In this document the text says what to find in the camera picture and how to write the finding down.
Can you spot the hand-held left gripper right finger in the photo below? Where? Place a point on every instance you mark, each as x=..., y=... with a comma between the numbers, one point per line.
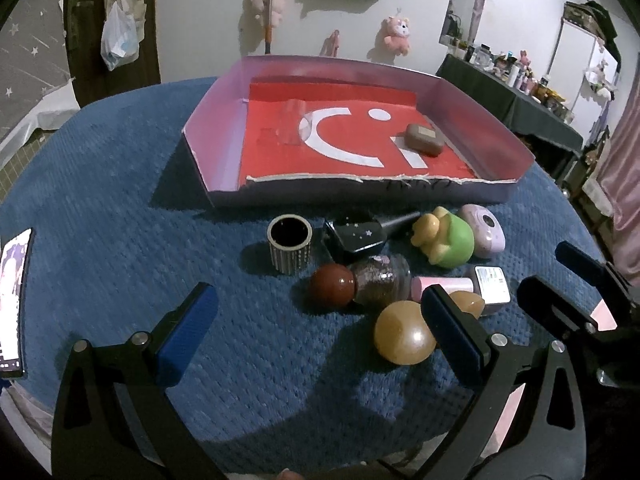
x=450, y=330

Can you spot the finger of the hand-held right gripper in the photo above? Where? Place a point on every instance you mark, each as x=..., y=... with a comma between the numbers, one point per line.
x=545, y=300
x=575, y=255

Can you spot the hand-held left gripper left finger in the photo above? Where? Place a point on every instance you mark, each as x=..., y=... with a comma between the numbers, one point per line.
x=192, y=330

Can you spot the orange round ball cap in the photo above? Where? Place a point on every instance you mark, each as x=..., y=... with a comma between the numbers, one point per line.
x=402, y=335

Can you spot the white bottle with pink cap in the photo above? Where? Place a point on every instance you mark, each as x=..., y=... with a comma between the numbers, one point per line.
x=490, y=285

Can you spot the green turtle toy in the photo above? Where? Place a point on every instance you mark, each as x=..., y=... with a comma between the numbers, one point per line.
x=450, y=245

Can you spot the glitter bottle with brown cap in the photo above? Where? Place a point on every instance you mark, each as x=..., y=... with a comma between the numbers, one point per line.
x=370, y=285

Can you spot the lilac round device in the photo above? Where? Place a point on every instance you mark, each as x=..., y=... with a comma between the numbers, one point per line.
x=482, y=232

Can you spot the red cardboard box tray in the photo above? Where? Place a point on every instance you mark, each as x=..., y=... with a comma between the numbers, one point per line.
x=350, y=160

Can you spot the pink curtain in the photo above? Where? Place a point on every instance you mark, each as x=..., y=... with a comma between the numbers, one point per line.
x=622, y=160

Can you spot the ribbed beige cup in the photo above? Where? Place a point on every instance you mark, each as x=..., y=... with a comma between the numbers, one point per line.
x=290, y=250

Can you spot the black star-print bottle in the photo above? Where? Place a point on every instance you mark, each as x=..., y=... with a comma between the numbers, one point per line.
x=352, y=240

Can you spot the smartphone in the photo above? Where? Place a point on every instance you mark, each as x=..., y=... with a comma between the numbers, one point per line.
x=12, y=300

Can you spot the brown soap bar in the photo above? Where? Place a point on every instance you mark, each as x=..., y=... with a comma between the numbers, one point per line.
x=422, y=141

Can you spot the dark cloth covered table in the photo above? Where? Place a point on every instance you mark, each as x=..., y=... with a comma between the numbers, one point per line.
x=480, y=90

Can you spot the row of cosmetic bottles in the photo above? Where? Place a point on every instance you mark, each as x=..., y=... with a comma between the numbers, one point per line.
x=515, y=72

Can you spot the white cabinet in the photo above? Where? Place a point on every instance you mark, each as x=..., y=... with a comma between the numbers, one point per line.
x=575, y=55

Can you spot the clear plastic piece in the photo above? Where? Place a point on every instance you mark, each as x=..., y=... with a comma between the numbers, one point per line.
x=294, y=120

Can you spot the dark wooden door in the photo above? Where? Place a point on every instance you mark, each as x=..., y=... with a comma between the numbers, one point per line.
x=150, y=50

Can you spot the pink bear plush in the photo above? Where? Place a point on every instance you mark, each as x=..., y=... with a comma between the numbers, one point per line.
x=397, y=32

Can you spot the white plastic bag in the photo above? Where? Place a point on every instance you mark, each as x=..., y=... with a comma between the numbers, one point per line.
x=120, y=40

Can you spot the small pink hanging toy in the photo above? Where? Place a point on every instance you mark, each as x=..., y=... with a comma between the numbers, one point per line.
x=334, y=42

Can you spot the grey star-print cloth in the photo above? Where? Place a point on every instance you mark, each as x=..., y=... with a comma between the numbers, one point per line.
x=30, y=65

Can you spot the stick with orange ends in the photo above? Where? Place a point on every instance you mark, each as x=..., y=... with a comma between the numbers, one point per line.
x=270, y=10

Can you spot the pale pink plush toy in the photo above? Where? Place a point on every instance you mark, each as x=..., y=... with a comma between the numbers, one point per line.
x=257, y=5

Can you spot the wall mirror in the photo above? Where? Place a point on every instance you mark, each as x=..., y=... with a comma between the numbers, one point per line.
x=470, y=5

